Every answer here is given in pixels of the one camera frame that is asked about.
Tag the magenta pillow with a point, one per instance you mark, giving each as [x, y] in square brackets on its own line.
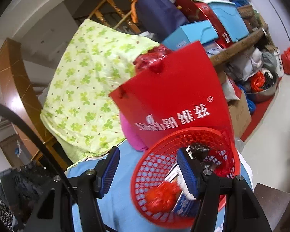
[131, 135]

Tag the metal basin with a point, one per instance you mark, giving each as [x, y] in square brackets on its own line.
[265, 93]

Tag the white barcode packet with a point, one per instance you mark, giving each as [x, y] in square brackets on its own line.
[180, 182]

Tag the light blue plastic bin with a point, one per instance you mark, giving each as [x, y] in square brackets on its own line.
[222, 17]

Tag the red mesh plastic basket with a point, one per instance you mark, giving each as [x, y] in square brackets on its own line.
[157, 164]

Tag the wooden stair railing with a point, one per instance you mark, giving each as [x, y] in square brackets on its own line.
[111, 4]

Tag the brown wooden board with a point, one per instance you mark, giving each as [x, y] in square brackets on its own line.
[273, 198]

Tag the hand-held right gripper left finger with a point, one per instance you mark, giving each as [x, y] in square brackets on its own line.
[110, 171]

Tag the green clover print quilt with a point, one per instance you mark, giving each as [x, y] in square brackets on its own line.
[87, 77]

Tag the red floor mat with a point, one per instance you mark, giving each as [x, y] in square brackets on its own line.
[263, 112]

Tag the light blue blanket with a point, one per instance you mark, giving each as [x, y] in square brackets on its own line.
[120, 205]

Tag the blue plastic bag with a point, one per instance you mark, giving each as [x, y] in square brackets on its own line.
[251, 105]

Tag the large shiny red plastic bag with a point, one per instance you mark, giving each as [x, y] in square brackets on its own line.
[149, 58]

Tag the orange red plastic bag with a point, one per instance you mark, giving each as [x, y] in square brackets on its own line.
[257, 81]

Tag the wooden cabinet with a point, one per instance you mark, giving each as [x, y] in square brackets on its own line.
[14, 84]

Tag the red paper bag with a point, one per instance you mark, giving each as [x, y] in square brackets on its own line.
[178, 87]

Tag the grey plastic bag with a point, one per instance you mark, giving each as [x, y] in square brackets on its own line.
[200, 153]

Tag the wooden shelf board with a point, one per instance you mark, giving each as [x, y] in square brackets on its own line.
[244, 43]

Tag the light blue cardboard box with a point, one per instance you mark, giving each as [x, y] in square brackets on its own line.
[188, 33]

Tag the blue and red snack packet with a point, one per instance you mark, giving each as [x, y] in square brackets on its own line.
[185, 204]

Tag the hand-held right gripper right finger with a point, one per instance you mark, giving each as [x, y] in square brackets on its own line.
[188, 174]

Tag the grey cloth bundle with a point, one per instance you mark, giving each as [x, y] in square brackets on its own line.
[251, 60]

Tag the brown cardboard box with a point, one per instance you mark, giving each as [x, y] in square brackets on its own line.
[241, 118]

